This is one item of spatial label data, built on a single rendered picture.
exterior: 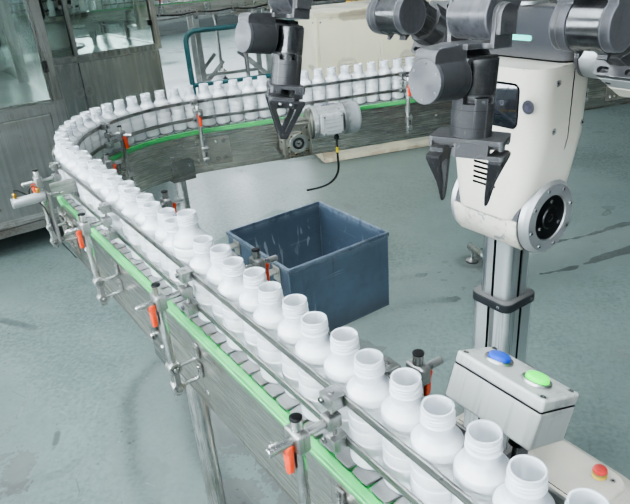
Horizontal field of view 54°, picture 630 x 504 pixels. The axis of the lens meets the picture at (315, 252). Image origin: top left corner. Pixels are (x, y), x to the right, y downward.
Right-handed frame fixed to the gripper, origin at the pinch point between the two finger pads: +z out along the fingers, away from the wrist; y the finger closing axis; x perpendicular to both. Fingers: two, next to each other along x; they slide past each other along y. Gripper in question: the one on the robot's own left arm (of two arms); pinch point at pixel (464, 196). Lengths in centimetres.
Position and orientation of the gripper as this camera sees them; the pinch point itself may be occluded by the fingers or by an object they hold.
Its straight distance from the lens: 93.7
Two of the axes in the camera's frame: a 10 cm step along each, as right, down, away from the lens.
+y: 9.0, 1.7, -4.0
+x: 4.3, -3.7, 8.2
